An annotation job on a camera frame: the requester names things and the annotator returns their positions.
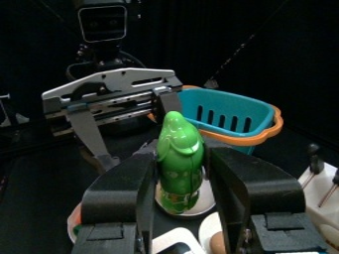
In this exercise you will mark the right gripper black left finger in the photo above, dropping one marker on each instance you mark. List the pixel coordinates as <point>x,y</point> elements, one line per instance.
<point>117,195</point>

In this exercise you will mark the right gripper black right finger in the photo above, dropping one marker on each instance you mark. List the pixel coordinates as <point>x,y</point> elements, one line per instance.
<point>258,191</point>

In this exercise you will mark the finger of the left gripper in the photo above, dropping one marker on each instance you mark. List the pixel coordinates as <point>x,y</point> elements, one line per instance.
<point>90,142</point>
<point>170,105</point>

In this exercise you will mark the green plastic bottle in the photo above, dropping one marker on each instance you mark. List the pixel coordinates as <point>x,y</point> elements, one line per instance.
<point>181,155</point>

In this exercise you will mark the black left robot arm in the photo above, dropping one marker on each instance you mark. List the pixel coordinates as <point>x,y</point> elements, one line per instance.
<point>106,56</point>

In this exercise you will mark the white plate with orange rim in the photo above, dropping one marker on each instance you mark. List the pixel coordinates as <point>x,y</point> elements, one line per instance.
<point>74,225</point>

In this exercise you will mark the white small plate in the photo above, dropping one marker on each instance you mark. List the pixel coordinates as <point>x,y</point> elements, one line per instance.
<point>210,226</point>

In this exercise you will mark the white dish rack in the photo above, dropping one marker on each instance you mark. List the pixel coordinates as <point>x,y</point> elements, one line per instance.
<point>325,205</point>

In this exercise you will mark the black peg with thin rod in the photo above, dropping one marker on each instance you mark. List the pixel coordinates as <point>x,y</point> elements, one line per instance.
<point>314,160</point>

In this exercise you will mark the brown toy egg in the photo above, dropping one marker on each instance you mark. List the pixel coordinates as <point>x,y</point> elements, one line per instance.
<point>217,244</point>

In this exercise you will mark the white square container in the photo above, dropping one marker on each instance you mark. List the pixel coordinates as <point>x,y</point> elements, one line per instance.
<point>177,241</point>

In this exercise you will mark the white grey background fixture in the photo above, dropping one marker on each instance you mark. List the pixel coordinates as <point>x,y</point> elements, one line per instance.
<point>10,115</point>

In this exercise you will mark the left arm's wrist camera box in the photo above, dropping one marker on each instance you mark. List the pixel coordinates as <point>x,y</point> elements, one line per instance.
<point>102,23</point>

